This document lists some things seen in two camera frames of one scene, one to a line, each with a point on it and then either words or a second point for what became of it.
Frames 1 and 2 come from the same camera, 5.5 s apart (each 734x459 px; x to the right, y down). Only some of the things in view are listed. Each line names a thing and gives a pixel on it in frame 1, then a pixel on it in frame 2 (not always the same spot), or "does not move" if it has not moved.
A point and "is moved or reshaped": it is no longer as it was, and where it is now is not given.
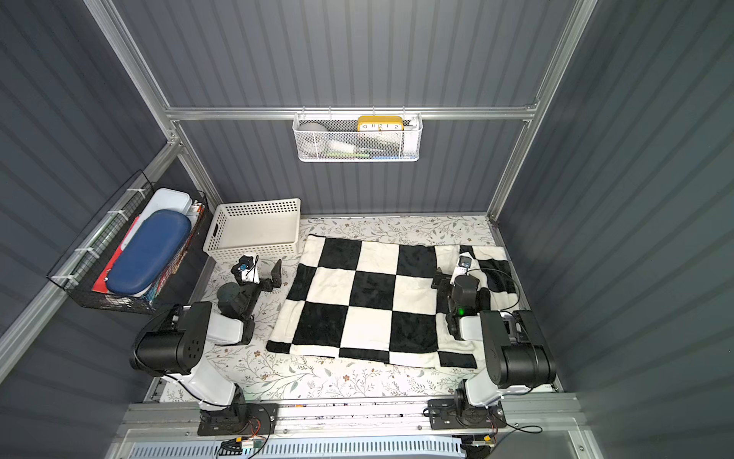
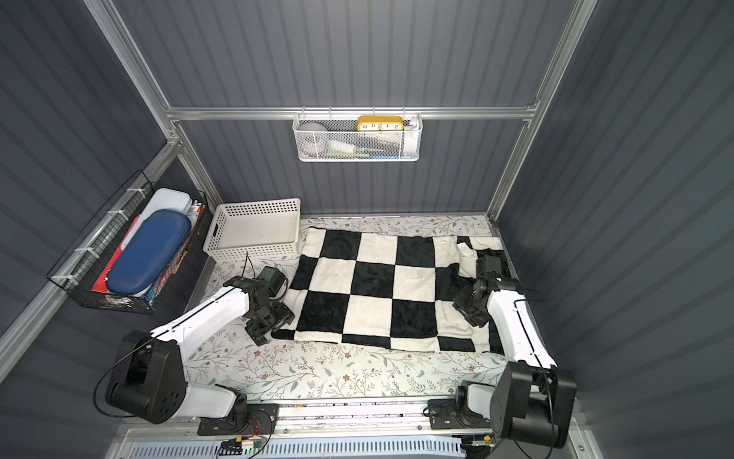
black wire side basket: [131, 258] does not move
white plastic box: [161, 199] does not move
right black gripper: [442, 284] to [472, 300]
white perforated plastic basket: [269, 229] does not move
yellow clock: [380, 123] does not move
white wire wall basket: [357, 137] does not move
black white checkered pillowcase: [377, 301] is moved or reshaped
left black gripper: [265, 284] to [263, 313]
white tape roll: [313, 138] does not move
